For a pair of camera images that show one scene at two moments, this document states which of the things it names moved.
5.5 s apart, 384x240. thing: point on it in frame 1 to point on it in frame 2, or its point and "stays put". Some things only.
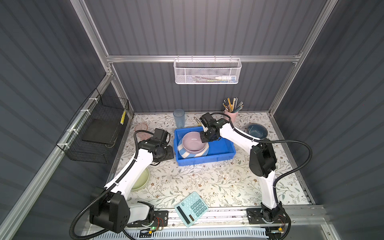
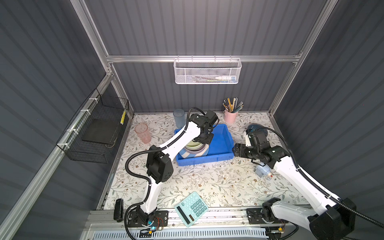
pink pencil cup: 233,115 stays put
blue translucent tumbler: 179,115 stays put
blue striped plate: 185,154 stays put
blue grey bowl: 258,130 stays put
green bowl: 142,181 to 195,145
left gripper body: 167,153 to 206,139
